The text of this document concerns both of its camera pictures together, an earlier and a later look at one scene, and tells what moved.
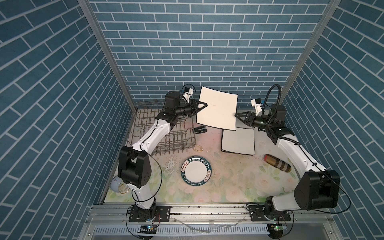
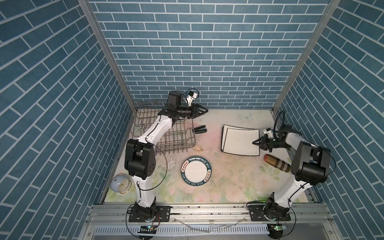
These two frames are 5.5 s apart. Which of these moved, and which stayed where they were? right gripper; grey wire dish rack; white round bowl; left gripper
Moved: right gripper
Stayed: grey wire dish rack; white round bowl; left gripper
